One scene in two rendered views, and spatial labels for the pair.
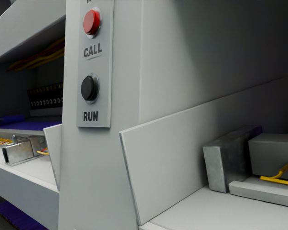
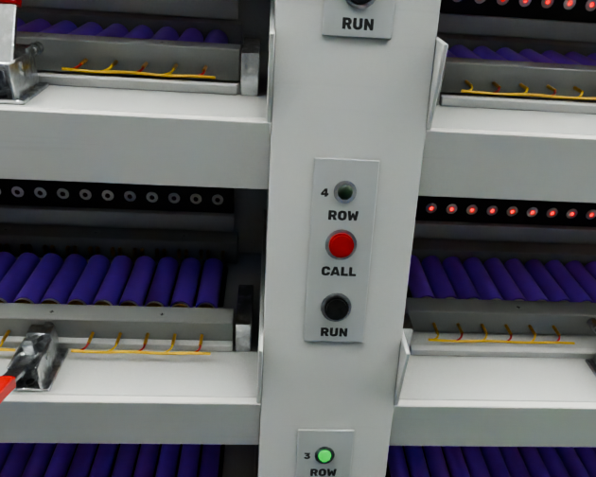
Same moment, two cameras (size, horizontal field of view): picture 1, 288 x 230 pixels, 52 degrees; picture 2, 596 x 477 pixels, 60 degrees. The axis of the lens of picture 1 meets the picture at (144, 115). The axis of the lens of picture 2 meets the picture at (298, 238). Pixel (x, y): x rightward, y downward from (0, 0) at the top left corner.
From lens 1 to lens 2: 35 cm
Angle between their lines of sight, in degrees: 56
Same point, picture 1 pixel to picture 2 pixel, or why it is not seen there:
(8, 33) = not seen: outside the picture
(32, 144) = (53, 343)
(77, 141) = (303, 353)
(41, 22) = (144, 175)
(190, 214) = (411, 381)
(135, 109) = (397, 327)
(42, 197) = (201, 415)
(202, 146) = not seen: hidden behind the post
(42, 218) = (184, 436)
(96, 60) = (344, 282)
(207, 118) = not seen: hidden behind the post
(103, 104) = (357, 322)
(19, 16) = (52, 140)
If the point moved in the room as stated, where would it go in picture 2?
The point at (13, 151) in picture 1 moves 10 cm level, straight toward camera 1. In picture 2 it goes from (43, 368) to (178, 394)
